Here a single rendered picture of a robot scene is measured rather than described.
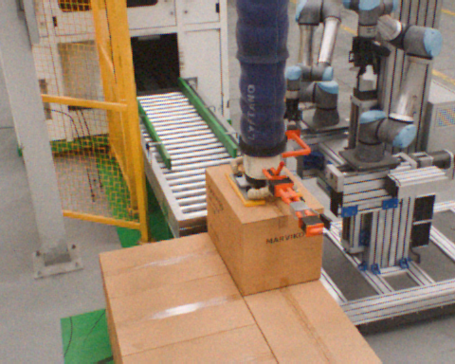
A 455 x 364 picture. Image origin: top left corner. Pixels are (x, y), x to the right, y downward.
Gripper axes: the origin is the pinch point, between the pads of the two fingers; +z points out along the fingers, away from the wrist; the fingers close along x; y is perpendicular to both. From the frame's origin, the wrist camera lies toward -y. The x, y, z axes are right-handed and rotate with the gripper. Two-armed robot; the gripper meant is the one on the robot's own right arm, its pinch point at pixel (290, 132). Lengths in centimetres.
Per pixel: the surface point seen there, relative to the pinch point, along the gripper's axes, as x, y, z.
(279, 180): -26, 53, -1
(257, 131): -32, 38, -20
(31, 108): -129, -78, -2
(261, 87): -30, 39, -41
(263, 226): -36, 59, 17
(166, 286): -79, 39, 54
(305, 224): -30, 92, -1
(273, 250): -31, 59, 32
